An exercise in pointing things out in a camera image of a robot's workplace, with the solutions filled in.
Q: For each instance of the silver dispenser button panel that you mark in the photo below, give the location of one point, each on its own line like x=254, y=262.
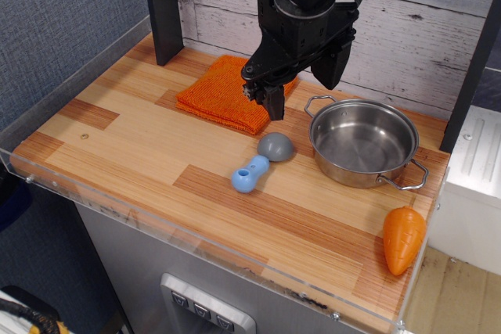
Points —
x=195, y=311

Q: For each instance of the dark vertical post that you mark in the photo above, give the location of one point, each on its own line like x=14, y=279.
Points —
x=166, y=29
x=473, y=76

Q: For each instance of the dark right vertical post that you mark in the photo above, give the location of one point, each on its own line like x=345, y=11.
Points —
x=473, y=76

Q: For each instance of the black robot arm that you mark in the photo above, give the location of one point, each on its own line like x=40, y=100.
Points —
x=298, y=35

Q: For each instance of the orange folded cloth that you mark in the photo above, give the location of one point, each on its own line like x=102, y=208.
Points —
x=218, y=96

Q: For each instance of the clear acrylic table guard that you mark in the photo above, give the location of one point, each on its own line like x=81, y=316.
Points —
x=121, y=144

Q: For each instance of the yellow black object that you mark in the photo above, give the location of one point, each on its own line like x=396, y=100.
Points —
x=48, y=327

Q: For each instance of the silver toy appliance front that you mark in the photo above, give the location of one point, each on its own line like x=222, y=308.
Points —
x=291, y=270

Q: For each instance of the stainless steel pot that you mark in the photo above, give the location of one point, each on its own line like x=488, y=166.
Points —
x=363, y=143

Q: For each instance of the dark left vertical post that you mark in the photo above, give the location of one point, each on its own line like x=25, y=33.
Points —
x=166, y=29

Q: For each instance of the orange plastic toy carrot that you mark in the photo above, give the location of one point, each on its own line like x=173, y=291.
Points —
x=404, y=231

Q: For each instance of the blue and grey toy spoon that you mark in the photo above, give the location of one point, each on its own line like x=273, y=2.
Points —
x=273, y=147

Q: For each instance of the white ribbed box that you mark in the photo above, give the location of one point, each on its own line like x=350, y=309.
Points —
x=466, y=224

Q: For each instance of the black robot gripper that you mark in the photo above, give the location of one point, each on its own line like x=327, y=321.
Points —
x=295, y=35

